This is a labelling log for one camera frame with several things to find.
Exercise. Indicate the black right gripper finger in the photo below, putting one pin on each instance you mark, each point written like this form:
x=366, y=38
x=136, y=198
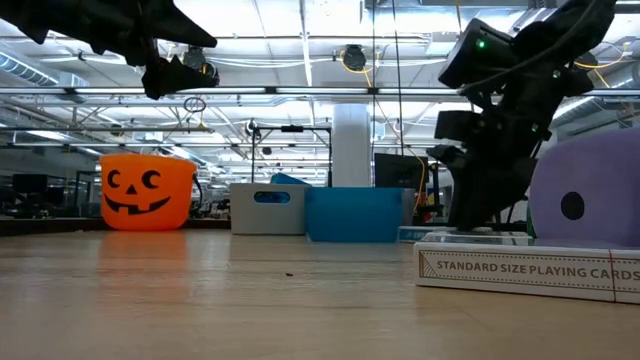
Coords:
x=445, y=156
x=495, y=195

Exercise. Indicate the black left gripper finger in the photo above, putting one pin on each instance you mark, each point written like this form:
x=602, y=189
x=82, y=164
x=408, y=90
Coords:
x=170, y=30
x=170, y=77

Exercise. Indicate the clear-lidded white card case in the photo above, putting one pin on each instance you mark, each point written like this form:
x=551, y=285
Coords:
x=480, y=239

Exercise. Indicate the white playing cards box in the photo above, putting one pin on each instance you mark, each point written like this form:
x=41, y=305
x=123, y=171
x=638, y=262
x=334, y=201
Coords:
x=500, y=272

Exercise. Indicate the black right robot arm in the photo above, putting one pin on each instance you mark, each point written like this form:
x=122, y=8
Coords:
x=580, y=20

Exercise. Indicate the small dark green brick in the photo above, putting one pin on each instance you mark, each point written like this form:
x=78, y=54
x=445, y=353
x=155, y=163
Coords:
x=530, y=225

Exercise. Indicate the black computer monitor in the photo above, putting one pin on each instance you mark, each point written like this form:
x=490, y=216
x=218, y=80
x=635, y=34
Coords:
x=400, y=170

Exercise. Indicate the smoky dark grey bin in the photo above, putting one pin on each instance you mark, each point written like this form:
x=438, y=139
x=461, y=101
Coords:
x=409, y=205

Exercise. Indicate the blue white card pack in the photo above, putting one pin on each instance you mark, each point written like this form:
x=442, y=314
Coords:
x=425, y=234

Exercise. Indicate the white square pillar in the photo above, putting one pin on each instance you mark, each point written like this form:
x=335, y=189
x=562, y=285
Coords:
x=352, y=145

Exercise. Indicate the purple foam die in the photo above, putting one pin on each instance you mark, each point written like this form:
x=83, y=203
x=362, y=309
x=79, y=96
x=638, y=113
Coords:
x=600, y=175

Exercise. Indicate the teal plastic bin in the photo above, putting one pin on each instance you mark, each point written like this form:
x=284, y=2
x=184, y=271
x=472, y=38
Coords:
x=355, y=215

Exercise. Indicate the orange pumpkin face bucket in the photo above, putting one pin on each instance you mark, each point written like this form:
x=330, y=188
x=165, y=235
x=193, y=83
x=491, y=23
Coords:
x=150, y=217

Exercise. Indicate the small black monitor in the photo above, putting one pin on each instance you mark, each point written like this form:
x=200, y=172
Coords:
x=30, y=182

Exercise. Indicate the light grey plastic bin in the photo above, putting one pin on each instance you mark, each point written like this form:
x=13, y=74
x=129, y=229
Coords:
x=270, y=220

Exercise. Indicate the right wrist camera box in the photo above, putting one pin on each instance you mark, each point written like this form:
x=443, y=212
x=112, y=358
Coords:
x=457, y=125

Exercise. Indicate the silver ventilation duct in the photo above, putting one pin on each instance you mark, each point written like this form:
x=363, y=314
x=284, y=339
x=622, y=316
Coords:
x=25, y=70

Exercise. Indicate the black aluminium table frame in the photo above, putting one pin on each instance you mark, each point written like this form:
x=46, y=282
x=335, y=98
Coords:
x=50, y=226

